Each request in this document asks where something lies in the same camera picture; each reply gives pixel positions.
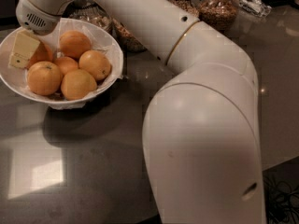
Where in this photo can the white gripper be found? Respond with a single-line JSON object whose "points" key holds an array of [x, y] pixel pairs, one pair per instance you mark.
{"points": [[35, 19]]}

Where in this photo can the large orange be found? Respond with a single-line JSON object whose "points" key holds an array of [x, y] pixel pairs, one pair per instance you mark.
{"points": [[43, 53]]}

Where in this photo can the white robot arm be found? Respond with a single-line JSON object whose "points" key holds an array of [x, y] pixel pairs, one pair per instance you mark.
{"points": [[200, 132]]}

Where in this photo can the orange at bowl back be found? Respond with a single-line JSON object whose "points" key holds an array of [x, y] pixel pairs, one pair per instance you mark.
{"points": [[74, 43]]}

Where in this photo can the orange at bowl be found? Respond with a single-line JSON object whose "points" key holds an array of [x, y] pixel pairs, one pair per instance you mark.
{"points": [[74, 43], [96, 63]]}

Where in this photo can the white bowl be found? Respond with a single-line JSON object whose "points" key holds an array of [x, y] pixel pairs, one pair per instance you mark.
{"points": [[12, 77]]}

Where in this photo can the orange at bowl right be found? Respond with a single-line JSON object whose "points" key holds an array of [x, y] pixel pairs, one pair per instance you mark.
{"points": [[96, 63]]}

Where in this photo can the orange at front left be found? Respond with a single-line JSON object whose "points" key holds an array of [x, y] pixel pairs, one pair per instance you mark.
{"points": [[44, 78]]}

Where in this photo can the small orange in middle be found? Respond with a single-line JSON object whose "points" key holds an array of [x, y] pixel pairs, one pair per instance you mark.
{"points": [[66, 64]]}

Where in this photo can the yellowish orange at front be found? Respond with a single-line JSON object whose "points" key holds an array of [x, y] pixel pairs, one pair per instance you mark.
{"points": [[77, 84]]}

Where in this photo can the glass jar far left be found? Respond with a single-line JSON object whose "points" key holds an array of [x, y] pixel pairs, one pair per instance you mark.
{"points": [[89, 11]]}

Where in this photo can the glass jar with cereal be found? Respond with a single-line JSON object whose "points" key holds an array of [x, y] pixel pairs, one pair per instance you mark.
{"points": [[126, 39]]}

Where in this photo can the glass jar with grains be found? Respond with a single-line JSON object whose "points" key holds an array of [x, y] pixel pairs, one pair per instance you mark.
{"points": [[220, 14]]}

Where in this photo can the clear plastic wrapped packet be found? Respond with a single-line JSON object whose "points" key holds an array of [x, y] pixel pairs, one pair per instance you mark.
{"points": [[255, 7]]}

